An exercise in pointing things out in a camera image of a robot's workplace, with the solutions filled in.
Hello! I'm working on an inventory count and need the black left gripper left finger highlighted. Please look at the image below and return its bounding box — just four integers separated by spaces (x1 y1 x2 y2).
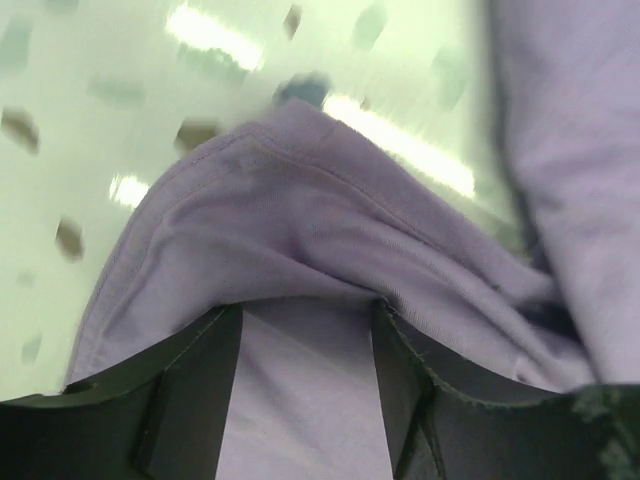
1 305 243 480

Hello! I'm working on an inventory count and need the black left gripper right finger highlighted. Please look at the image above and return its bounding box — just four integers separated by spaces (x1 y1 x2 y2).
371 301 639 480

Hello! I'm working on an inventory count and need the purple t shirt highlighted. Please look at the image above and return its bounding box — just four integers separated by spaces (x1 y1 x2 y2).
67 1 639 479

